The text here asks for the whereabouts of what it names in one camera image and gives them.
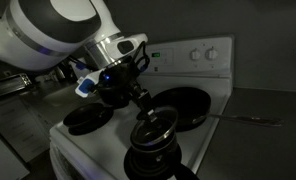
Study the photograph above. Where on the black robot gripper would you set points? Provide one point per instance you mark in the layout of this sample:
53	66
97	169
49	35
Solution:
126	74

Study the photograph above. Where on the glass pot lid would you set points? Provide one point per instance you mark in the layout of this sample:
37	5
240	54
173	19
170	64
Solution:
150	132

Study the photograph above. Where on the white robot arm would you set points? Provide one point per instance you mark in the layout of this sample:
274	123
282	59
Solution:
36	35

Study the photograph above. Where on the black lidded stock pot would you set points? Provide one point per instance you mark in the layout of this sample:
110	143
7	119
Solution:
114	95

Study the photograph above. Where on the small dark saucepan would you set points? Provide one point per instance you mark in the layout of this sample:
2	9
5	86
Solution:
156	160

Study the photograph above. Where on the large black skillet rear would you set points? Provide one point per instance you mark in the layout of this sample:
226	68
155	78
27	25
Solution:
193	107

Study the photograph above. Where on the black frying pan front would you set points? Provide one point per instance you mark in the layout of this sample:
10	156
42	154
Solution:
93	115

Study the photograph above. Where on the toaster oven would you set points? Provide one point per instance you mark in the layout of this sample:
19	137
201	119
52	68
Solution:
14	83

